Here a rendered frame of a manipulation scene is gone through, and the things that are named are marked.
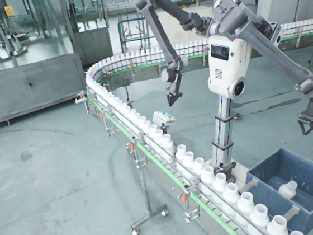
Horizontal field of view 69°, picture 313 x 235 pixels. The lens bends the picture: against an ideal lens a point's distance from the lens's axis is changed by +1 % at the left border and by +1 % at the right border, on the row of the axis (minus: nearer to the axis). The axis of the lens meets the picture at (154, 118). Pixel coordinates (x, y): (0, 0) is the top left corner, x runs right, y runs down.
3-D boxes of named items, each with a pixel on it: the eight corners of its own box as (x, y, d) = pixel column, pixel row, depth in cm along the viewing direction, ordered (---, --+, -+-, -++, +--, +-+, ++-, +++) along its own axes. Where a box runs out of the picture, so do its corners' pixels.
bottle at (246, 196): (246, 234, 85) (251, 206, 77) (231, 225, 89) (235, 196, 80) (253, 223, 89) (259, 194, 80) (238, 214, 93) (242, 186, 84)
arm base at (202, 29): (205, 36, 151) (212, 18, 149) (197, 32, 146) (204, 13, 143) (196, 34, 158) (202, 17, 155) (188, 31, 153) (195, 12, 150)
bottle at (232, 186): (218, 214, 93) (220, 186, 85) (226, 205, 97) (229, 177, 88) (231, 224, 89) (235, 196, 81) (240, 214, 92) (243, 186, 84)
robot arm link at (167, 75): (183, 60, 130) (172, 64, 137) (168, 58, 123) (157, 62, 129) (185, 80, 130) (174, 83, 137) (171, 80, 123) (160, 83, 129)
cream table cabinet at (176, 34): (201, 56, 594) (202, 5, 532) (213, 62, 543) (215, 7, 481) (161, 64, 574) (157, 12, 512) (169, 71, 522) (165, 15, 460)
